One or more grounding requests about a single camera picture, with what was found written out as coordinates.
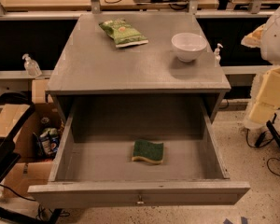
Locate black stand with cables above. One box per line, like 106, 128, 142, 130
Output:
245, 113, 280, 179

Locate snack packages in box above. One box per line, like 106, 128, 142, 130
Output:
33, 117, 64, 158

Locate small metal drawer knob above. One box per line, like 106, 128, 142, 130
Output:
136, 195, 145, 205

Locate green chip bag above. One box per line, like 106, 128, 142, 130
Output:
99, 19, 148, 48

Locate black chair frame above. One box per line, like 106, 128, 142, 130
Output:
0, 89, 35, 183

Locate open grey top drawer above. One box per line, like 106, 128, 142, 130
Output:
28, 94, 250, 208

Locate clear sanitizer pump bottle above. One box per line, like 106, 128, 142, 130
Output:
22, 53, 42, 77

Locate white ceramic bowl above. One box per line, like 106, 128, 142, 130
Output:
171, 33, 207, 62

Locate green and yellow sponge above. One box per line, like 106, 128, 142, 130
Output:
132, 140, 164, 164

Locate open cardboard box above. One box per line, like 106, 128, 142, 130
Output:
0, 79, 63, 199

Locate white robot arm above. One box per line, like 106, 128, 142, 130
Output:
241, 7, 280, 130

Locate grey wooden cabinet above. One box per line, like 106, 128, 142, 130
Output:
47, 12, 231, 119

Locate small white pump bottle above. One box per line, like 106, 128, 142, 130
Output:
214, 43, 223, 63

